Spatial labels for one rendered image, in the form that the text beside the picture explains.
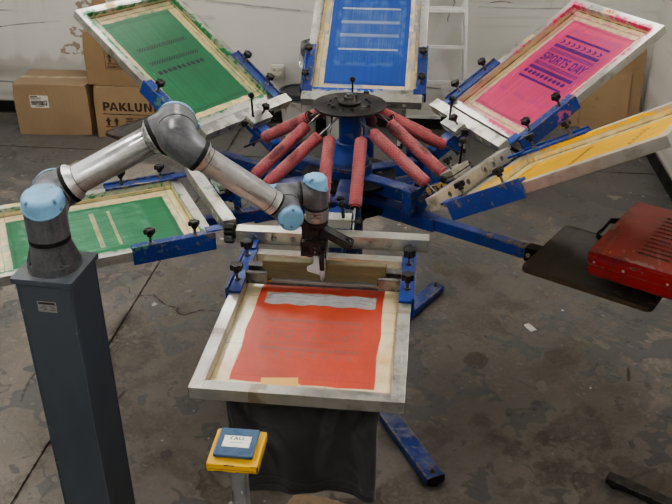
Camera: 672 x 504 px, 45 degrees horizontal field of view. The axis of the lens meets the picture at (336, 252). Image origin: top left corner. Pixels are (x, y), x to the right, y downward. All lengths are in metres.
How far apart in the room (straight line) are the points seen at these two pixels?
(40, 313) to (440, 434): 1.83
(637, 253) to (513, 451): 1.16
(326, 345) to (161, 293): 2.26
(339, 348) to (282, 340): 0.18
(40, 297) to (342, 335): 0.88
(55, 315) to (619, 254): 1.74
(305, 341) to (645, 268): 1.08
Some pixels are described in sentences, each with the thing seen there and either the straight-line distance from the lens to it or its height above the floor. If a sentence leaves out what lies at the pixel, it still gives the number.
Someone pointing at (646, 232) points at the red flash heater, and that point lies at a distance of 2.93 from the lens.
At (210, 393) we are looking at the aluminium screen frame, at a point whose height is 0.97.
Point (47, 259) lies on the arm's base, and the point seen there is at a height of 1.25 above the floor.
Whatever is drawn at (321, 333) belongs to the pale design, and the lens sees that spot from 2.50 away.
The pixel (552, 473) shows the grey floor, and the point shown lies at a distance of 3.52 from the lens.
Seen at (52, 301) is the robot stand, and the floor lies 1.13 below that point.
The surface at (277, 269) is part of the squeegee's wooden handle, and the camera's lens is 2.69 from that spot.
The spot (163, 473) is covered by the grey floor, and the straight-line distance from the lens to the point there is 3.48.
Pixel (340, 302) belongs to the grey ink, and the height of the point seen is 0.96.
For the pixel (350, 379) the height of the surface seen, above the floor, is 0.96.
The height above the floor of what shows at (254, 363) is 0.96.
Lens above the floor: 2.38
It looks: 29 degrees down
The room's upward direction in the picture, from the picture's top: straight up
